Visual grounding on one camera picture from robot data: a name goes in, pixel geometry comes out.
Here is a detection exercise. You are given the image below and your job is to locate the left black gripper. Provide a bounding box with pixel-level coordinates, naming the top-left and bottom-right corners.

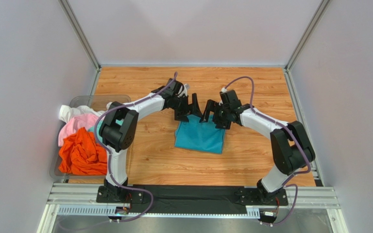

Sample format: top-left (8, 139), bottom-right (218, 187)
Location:
top-left (171, 93), bottom-right (203, 122)

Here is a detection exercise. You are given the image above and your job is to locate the teal t shirt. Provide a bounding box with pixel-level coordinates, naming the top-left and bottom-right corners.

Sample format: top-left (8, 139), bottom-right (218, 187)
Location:
top-left (174, 115), bottom-right (226, 154)

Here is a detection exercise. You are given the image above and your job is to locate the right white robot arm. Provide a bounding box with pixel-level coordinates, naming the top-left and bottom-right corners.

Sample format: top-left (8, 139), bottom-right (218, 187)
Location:
top-left (200, 90), bottom-right (315, 203)

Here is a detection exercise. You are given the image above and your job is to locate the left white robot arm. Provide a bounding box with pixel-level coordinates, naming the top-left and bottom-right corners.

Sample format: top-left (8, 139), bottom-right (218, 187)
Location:
top-left (95, 78), bottom-right (202, 203)

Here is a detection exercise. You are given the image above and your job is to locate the mint green t shirt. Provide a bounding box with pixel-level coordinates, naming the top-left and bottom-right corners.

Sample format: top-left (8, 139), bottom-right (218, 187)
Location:
top-left (87, 120), bottom-right (123, 142)

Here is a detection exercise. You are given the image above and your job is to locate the clear plastic bin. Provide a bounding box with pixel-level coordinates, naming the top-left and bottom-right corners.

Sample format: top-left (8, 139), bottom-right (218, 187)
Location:
top-left (50, 95), bottom-right (131, 180)

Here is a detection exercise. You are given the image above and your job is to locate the pink t shirt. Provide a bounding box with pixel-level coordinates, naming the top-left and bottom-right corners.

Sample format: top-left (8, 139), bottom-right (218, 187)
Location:
top-left (58, 113), bottom-right (99, 147)

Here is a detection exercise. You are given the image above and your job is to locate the orange t shirt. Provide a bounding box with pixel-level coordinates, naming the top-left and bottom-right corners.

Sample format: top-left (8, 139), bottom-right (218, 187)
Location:
top-left (58, 128), bottom-right (107, 176)

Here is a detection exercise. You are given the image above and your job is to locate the white t shirt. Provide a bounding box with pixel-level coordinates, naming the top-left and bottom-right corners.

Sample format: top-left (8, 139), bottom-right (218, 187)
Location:
top-left (58, 105), bottom-right (105, 123)

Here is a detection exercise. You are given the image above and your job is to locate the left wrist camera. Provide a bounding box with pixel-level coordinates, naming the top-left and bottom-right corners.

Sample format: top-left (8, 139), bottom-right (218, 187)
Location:
top-left (177, 83), bottom-right (190, 97)

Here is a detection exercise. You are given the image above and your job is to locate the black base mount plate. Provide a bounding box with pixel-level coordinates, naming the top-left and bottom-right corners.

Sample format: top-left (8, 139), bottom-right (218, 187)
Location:
top-left (96, 184), bottom-right (289, 214)

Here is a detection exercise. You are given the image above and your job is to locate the aluminium front frame rail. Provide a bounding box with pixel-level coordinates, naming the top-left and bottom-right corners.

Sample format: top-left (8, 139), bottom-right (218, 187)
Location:
top-left (38, 183), bottom-right (348, 233)

